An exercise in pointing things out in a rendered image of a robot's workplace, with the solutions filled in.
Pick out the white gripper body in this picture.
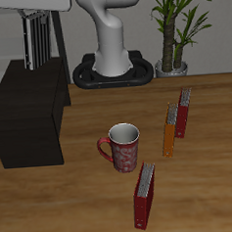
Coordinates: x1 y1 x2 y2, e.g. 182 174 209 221
0 0 73 18

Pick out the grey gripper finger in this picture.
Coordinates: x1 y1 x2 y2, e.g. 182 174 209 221
18 8 33 21
38 11 51 25

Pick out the red book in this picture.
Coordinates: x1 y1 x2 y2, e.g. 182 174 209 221
129 161 161 231
171 86 196 140

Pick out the orange book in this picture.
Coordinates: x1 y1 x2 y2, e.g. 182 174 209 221
159 101 183 159

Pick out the dark brown desk caddy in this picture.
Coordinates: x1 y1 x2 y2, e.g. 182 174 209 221
0 10 77 170

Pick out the green pot plant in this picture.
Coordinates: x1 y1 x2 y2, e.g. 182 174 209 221
148 0 221 80

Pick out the red patterned mug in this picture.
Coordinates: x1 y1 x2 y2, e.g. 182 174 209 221
95 121 144 176

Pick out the flat black base plate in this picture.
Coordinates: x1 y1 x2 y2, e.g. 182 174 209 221
70 48 156 91

